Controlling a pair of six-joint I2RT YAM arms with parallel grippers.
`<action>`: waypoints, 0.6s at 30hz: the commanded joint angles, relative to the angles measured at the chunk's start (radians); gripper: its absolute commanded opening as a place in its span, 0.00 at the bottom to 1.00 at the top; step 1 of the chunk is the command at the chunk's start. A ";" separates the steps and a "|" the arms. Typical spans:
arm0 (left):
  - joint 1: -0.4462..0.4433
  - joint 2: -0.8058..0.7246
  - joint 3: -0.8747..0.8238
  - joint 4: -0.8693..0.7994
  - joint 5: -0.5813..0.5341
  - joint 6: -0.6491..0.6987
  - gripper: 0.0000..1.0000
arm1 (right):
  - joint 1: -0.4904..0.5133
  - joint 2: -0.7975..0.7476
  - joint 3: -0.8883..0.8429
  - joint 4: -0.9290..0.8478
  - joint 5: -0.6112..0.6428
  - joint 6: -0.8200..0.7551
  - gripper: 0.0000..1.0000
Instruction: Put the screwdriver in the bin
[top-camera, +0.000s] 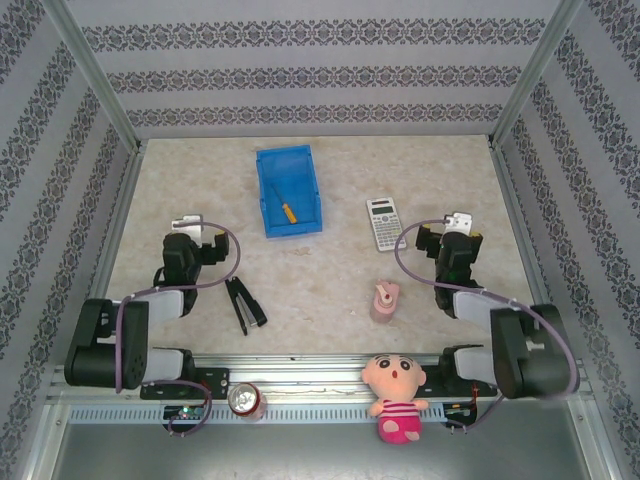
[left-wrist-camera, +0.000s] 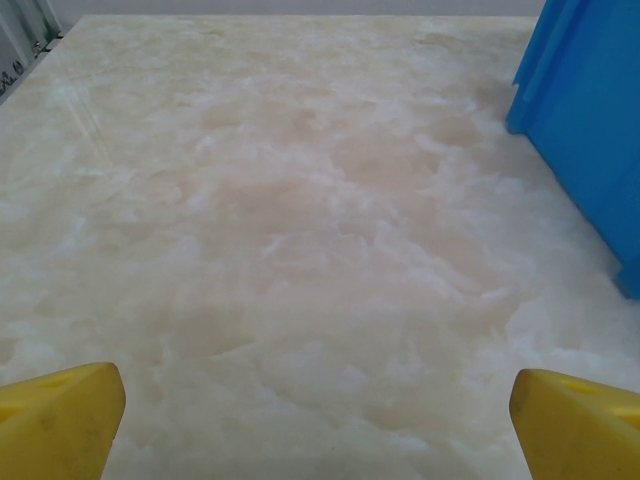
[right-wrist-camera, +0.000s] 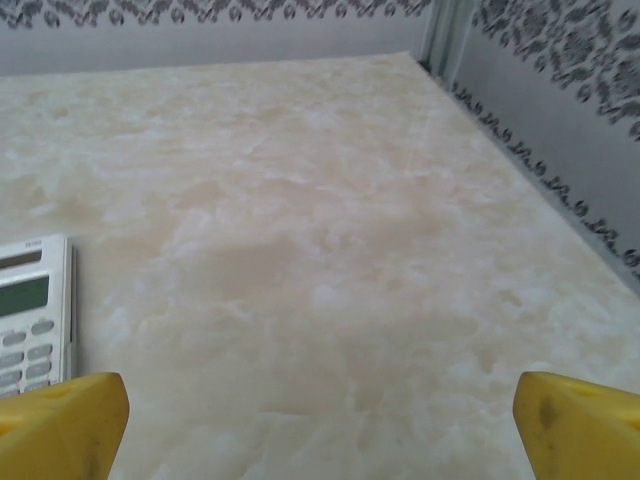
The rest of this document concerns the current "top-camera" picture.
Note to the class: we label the white scientific calculator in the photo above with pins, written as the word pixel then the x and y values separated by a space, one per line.
pixel 386 225

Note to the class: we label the aluminium mounting rail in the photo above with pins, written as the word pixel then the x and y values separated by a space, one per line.
pixel 300 372

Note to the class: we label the small green circuit board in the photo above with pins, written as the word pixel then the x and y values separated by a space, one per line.
pixel 457 411
pixel 186 412

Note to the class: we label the pink pump bottle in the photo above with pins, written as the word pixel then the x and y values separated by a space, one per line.
pixel 384 302

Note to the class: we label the blue plastic bin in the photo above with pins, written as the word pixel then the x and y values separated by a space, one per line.
pixel 287 170

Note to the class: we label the aluminium side frame rail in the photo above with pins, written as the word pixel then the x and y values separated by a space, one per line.
pixel 520 225
pixel 117 225

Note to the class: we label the aluminium frame post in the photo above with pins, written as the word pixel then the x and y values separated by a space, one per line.
pixel 537 70
pixel 92 70

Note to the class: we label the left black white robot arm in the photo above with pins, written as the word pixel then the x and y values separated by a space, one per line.
pixel 135 350

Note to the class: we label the plush doll in pink stripes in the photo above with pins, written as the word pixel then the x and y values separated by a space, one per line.
pixel 395 380

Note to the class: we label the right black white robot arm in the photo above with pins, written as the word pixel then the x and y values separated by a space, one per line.
pixel 520 350

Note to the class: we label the red soda can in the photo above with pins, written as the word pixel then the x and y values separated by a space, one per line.
pixel 246 401

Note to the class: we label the black stapler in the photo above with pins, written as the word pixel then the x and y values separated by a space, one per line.
pixel 247 307

